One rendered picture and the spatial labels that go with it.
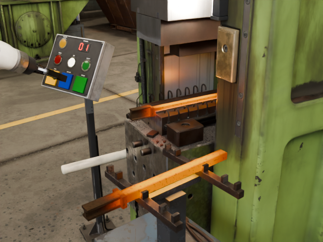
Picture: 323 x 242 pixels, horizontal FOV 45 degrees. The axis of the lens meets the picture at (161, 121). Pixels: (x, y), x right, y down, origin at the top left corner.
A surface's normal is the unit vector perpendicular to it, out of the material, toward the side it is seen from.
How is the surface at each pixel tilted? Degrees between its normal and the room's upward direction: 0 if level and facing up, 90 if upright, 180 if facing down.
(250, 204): 90
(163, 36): 90
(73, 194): 0
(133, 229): 0
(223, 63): 90
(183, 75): 90
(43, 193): 0
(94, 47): 60
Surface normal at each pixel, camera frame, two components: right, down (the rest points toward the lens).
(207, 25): 0.48, 0.34
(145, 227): -0.01, -0.92
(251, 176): -0.88, 0.20
